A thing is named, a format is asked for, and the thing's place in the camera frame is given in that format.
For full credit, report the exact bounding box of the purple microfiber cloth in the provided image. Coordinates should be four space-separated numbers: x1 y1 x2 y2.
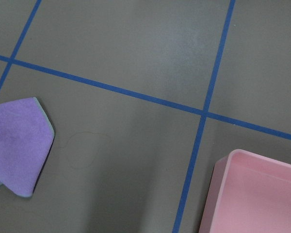
0 97 55 198

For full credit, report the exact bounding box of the pink plastic tray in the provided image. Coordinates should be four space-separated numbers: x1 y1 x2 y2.
199 150 291 233

